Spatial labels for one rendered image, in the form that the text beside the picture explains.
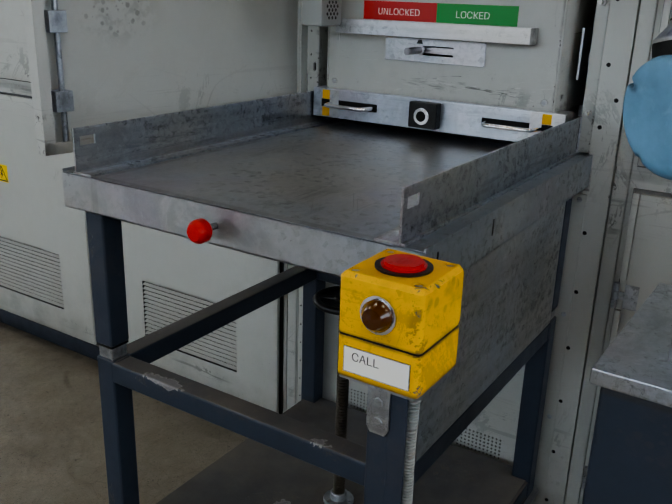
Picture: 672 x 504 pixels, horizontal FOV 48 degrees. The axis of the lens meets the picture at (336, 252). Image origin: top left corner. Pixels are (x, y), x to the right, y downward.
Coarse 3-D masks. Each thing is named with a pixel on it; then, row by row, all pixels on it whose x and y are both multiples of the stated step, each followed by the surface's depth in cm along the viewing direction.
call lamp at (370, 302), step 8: (376, 296) 62; (368, 304) 62; (376, 304) 61; (384, 304) 61; (360, 312) 63; (368, 312) 61; (376, 312) 61; (384, 312) 61; (392, 312) 61; (368, 320) 61; (376, 320) 61; (384, 320) 61; (392, 320) 61; (368, 328) 62; (376, 328) 61; (384, 328) 61; (392, 328) 62
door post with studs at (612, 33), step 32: (608, 0) 131; (608, 32) 132; (608, 64) 134; (608, 96) 135; (608, 128) 137; (608, 160) 138; (608, 192) 140; (576, 288) 148; (576, 320) 149; (576, 352) 151; (576, 384) 153
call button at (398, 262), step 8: (392, 256) 65; (400, 256) 65; (408, 256) 65; (416, 256) 65; (384, 264) 64; (392, 264) 63; (400, 264) 63; (408, 264) 63; (416, 264) 63; (424, 264) 64; (400, 272) 63; (408, 272) 63; (416, 272) 63
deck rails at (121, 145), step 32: (288, 96) 155; (96, 128) 116; (128, 128) 121; (160, 128) 127; (192, 128) 134; (224, 128) 141; (256, 128) 149; (288, 128) 155; (576, 128) 138; (96, 160) 117; (128, 160) 123; (160, 160) 124; (480, 160) 102; (512, 160) 112; (544, 160) 126; (416, 192) 87; (448, 192) 95; (480, 192) 104; (416, 224) 89
